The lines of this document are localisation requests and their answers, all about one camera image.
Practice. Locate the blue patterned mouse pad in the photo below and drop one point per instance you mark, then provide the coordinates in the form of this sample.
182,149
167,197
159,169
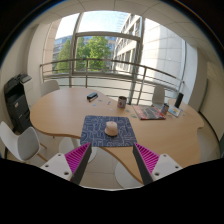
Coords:
93,131

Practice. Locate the black upright device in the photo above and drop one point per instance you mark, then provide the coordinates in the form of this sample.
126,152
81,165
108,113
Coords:
179,100

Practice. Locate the metal balcony railing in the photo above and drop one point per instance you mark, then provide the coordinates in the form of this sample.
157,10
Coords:
110,61

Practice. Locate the mug with red print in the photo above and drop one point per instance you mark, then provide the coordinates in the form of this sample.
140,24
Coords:
122,102

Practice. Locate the pale pink computer mouse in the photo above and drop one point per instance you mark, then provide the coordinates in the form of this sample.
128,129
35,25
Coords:
111,128

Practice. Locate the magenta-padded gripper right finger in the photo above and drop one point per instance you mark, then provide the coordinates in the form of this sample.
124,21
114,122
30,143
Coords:
163,165

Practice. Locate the black whiteboard eraser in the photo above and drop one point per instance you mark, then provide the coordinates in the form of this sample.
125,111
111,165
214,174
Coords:
92,95

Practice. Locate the small printed card stand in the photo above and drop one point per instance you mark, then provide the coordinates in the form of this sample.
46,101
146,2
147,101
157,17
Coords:
174,111

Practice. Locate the small printed can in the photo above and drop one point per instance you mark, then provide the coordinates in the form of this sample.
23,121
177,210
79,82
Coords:
164,109

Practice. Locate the blue marker pen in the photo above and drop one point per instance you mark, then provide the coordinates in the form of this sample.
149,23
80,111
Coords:
94,99

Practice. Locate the red and grey magazine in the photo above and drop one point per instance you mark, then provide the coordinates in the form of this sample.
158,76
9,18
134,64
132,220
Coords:
148,112

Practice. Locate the black office printer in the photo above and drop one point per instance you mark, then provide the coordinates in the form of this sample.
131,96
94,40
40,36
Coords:
16,103

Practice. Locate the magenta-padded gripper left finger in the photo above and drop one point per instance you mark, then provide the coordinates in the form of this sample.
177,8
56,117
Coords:
63,165

